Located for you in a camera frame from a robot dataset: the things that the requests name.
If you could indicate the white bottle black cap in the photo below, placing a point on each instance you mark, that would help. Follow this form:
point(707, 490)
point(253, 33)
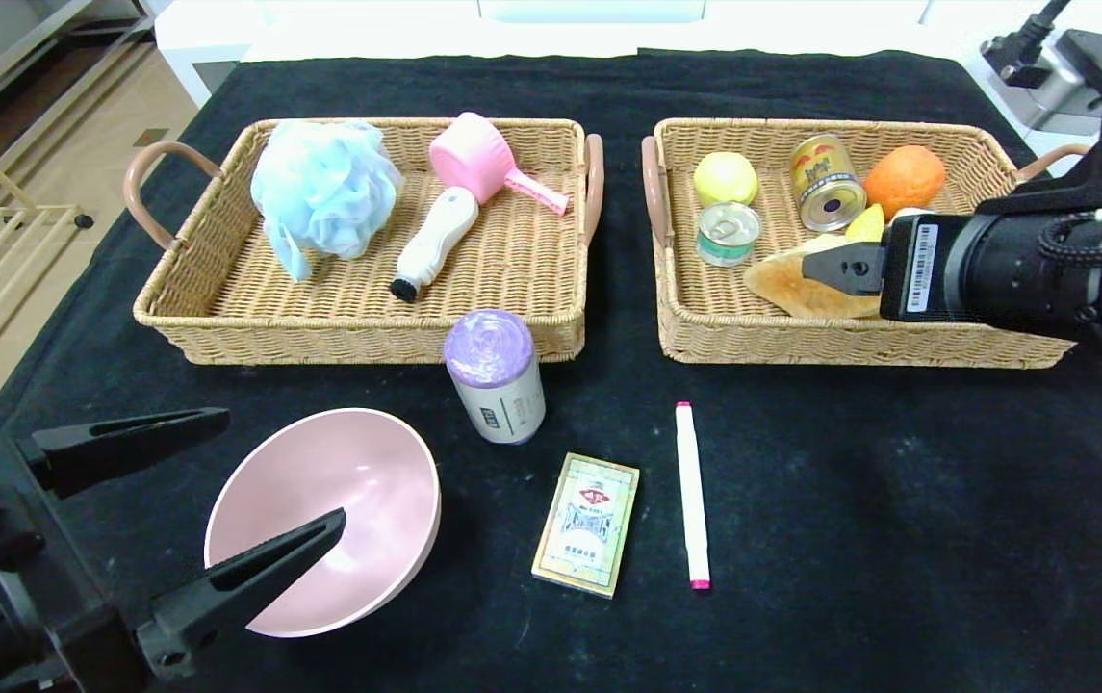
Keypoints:
point(438, 234)

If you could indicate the purple lidded bag roll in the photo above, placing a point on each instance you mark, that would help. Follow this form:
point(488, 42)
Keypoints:
point(498, 385)

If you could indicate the yellow toy banana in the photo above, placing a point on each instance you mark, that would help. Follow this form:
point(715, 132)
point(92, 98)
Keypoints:
point(866, 226)

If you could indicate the pink plastic bowl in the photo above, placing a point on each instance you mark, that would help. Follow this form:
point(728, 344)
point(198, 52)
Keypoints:
point(320, 472)

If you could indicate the yellow toy lemon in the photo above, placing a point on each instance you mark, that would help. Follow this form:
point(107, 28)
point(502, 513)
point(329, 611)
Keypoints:
point(724, 178)

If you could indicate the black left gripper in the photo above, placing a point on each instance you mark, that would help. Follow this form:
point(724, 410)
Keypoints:
point(26, 534)

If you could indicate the black tablecloth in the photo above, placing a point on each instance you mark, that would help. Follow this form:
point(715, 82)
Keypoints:
point(897, 577)

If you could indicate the pink plastic scoop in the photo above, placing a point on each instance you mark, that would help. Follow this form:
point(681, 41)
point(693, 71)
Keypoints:
point(472, 157)

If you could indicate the white side table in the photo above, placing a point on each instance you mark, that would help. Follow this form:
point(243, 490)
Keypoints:
point(204, 38)

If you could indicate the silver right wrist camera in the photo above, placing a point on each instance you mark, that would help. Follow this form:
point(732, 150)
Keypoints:
point(1061, 101)

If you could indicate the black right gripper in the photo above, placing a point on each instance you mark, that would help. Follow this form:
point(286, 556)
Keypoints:
point(918, 268)

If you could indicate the toy orange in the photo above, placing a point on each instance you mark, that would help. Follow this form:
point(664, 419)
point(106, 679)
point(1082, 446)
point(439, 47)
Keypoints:
point(905, 181)

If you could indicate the playing card box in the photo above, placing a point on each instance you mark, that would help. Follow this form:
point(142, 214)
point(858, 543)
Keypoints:
point(587, 525)

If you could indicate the white marker pink ends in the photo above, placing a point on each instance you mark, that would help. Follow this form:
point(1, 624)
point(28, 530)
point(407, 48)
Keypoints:
point(691, 491)

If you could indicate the gold red drink can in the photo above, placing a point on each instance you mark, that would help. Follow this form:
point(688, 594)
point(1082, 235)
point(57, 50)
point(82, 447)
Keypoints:
point(825, 186)

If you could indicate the wooden wheeled rack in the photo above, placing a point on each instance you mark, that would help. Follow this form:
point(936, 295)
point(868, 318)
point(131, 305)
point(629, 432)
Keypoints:
point(12, 252)

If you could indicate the small green label tin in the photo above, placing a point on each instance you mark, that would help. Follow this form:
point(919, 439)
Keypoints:
point(729, 234)

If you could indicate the blue mesh bath pouf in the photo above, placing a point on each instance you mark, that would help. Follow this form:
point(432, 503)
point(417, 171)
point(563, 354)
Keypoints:
point(324, 191)

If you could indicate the small white juice carton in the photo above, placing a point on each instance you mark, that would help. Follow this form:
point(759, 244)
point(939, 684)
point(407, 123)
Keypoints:
point(909, 212)

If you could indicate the toy croissant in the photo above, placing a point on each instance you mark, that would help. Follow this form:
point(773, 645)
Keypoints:
point(791, 289)

